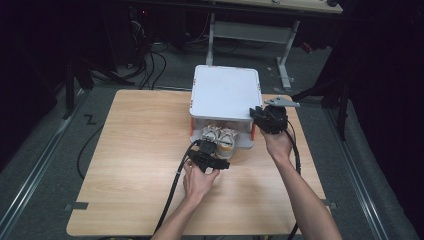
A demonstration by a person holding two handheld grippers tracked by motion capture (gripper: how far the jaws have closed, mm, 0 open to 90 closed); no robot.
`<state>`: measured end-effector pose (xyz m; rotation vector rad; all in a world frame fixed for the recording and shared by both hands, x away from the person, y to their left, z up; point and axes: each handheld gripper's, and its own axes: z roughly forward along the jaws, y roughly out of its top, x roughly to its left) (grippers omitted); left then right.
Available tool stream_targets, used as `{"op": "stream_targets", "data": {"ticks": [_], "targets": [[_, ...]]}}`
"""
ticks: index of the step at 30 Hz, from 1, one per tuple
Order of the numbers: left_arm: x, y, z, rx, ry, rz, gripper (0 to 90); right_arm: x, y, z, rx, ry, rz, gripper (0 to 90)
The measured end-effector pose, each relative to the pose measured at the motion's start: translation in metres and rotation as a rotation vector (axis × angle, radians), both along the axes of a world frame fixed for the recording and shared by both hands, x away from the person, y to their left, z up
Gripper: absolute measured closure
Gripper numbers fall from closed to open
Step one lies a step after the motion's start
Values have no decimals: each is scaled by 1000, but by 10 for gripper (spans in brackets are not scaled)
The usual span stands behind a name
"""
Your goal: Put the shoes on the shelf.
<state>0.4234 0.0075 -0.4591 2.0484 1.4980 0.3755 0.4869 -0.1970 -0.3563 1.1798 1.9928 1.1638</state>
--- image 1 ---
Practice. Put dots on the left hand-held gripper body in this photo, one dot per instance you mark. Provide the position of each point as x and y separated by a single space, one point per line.
205 161

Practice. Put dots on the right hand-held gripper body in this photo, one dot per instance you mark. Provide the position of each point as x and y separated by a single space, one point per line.
275 120

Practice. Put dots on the white sneaker with orange heel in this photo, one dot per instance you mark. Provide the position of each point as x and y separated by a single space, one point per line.
210 133
226 145

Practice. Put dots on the white two-tier shoe rack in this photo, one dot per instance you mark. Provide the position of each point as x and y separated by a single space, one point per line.
225 93

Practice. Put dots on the person's left hand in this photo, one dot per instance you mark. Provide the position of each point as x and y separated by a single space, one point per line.
198 185

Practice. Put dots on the person's right hand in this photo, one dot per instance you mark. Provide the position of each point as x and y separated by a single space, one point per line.
280 146

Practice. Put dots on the black metal stand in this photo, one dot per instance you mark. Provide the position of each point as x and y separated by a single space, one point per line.
70 90
341 110

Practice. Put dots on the small red object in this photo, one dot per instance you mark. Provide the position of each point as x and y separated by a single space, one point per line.
307 47

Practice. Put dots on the desk with white metal legs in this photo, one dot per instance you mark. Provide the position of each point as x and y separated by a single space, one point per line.
250 31

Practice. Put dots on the grey tape strip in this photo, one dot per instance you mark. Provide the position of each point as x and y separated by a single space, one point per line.
330 203
76 206

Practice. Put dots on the dark equipment with red light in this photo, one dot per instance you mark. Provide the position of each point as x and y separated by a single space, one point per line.
130 33

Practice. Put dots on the metal floor rail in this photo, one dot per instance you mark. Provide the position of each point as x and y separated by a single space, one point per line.
36 166
358 180

